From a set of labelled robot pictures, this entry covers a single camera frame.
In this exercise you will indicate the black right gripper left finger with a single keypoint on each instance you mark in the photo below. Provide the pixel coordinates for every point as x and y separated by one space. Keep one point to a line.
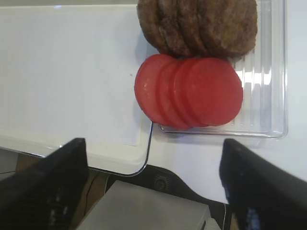
45 195

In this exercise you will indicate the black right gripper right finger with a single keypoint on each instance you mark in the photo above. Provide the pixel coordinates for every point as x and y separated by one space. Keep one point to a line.
261 195

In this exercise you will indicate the grey box under table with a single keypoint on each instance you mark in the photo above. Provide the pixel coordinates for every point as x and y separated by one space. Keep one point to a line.
130 207

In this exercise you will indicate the red tomato slice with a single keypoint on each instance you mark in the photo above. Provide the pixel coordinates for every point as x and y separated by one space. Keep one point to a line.
176 89
213 91
145 86
170 116

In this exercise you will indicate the white metal baking tray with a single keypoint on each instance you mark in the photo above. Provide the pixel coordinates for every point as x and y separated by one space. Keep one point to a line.
68 71

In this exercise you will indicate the clear bin with patties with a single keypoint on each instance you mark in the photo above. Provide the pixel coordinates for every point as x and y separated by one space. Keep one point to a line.
264 81

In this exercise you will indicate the brown beef patty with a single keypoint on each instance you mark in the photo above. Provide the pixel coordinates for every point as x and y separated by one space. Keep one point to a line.
147 12
170 30
189 26
228 28

